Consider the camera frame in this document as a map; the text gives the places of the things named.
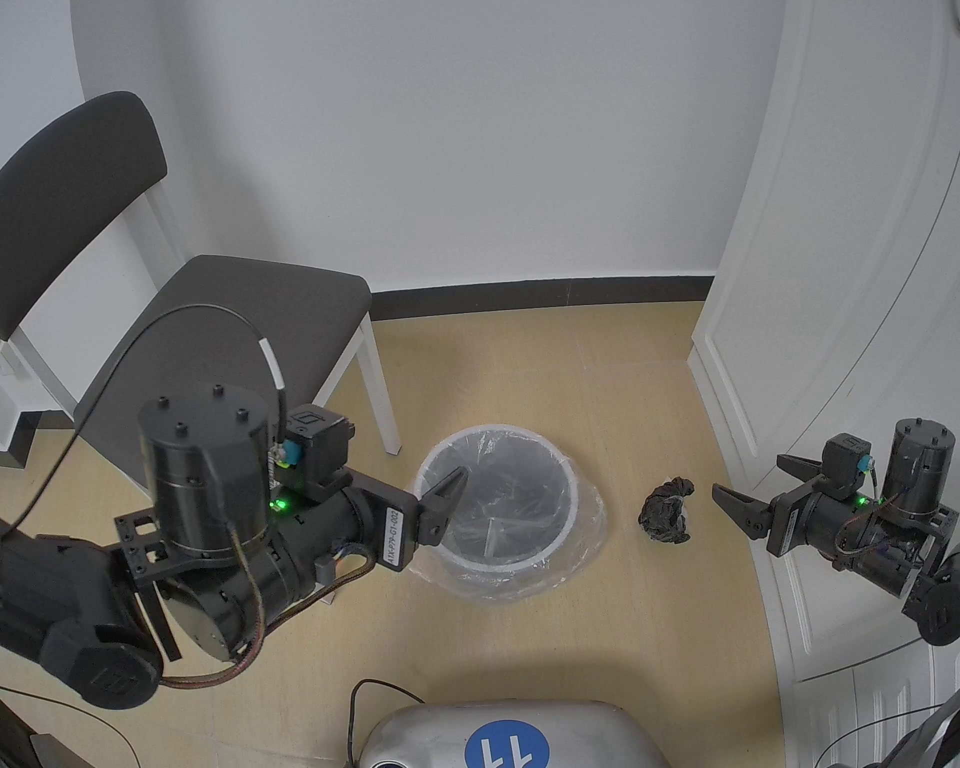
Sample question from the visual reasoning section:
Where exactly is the clear plastic bag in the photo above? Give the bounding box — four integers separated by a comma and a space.
408, 431, 607, 601

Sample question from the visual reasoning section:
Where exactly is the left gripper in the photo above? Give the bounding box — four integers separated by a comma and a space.
165, 465, 471, 663

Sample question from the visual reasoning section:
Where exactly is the black cable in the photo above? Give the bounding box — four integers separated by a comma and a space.
817, 699, 960, 768
0, 684, 138, 768
0, 303, 292, 541
346, 678, 426, 763

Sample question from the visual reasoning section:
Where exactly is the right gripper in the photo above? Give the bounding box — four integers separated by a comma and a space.
710, 452, 925, 599

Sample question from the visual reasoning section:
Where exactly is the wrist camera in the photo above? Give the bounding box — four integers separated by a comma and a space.
821, 433, 876, 496
271, 405, 357, 500

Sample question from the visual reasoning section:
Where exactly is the white trash bin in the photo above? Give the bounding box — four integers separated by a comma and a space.
416, 425, 582, 575

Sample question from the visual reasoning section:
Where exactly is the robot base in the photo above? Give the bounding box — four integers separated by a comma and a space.
363, 701, 672, 768

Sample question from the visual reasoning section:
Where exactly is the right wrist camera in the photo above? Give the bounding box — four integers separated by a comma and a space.
821, 433, 876, 496

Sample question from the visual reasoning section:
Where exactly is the white wardrobe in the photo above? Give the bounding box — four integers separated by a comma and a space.
688, 0, 960, 768

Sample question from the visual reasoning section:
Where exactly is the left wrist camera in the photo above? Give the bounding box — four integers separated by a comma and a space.
271, 405, 357, 500

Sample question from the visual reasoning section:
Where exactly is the grey chair with white legs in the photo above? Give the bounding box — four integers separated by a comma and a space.
0, 90, 402, 605

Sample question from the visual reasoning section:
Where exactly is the crumpled black plastic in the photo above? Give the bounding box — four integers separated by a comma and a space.
637, 474, 696, 545

